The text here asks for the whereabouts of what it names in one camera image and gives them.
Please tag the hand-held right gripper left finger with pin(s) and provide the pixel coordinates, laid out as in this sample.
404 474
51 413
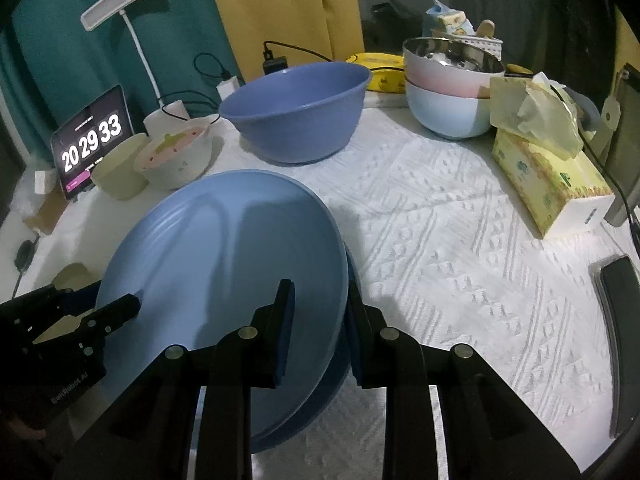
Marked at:
285 330

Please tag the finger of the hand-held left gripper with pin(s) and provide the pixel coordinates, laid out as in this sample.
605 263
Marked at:
117 310
30 310

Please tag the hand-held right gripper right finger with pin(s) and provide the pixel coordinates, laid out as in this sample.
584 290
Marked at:
356 340

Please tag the light blue plate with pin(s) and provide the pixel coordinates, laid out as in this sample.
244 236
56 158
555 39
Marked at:
210 250

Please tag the strawberry print bowl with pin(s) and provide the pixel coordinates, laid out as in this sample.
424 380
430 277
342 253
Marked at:
175 165

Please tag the dark blue plate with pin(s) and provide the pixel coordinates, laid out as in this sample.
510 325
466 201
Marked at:
300 125

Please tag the cardboard box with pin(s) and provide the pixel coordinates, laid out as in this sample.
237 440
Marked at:
45 210

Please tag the white textured tablecloth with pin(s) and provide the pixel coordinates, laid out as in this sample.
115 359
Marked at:
450 260

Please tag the small white box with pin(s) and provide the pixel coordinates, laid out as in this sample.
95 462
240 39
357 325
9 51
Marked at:
45 182

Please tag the tablet showing clock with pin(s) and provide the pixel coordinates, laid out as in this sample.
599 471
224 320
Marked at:
90 140

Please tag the light blue steel bowl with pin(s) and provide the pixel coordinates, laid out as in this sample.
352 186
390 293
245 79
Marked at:
440 115

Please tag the white charger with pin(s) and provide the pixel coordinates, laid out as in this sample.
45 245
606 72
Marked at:
227 89

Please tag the teal curtain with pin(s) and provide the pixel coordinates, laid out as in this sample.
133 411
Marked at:
60 60

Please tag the yellow packet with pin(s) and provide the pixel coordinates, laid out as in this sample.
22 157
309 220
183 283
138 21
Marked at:
385 80

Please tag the black charger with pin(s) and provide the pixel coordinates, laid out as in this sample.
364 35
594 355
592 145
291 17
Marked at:
275 66

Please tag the black flat device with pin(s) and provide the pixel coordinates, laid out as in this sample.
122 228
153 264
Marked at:
617 280

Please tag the pink steel bowl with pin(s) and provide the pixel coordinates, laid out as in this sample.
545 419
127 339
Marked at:
440 80

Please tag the grey stand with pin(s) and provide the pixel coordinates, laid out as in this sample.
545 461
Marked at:
620 170

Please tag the white perforated basket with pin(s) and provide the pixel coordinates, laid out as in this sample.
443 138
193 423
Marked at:
487 46

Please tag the yellow curtain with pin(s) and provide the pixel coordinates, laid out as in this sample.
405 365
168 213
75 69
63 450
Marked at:
280 5

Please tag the blue snack bag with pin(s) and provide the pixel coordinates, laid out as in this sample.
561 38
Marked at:
445 20

